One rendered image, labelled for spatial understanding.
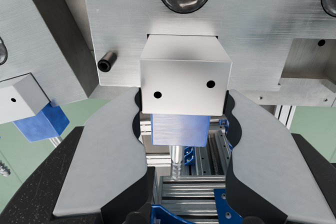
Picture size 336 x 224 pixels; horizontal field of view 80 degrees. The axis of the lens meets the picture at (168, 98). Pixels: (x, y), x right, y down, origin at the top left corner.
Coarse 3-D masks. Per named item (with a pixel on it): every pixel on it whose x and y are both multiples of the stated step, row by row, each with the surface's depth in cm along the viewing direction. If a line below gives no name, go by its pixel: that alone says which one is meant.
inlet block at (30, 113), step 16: (16, 80) 20; (32, 80) 21; (0, 96) 19; (16, 96) 19; (32, 96) 21; (0, 112) 20; (16, 112) 20; (32, 112) 20; (48, 112) 23; (32, 128) 23; (48, 128) 23; (64, 128) 25
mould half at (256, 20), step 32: (96, 0) 14; (128, 0) 14; (160, 0) 14; (224, 0) 14; (256, 0) 14; (288, 0) 14; (320, 0) 15; (96, 32) 15; (128, 32) 15; (160, 32) 15; (192, 32) 15; (224, 32) 15; (256, 32) 15; (288, 32) 15; (320, 32) 15; (96, 64) 17; (128, 64) 16; (256, 64) 16
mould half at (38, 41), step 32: (0, 0) 17; (32, 0) 17; (64, 0) 22; (0, 32) 19; (32, 32) 19; (64, 32) 21; (0, 64) 21; (32, 64) 20; (64, 64) 20; (64, 96) 22
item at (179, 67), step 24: (144, 48) 12; (168, 48) 12; (192, 48) 12; (216, 48) 12; (144, 72) 11; (168, 72) 11; (192, 72) 11; (216, 72) 11; (144, 96) 12; (168, 96) 12; (192, 96) 12; (216, 96) 12; (168, 120) 14; (192, 120) 14; (168, 144) 16; (192, 144) 16
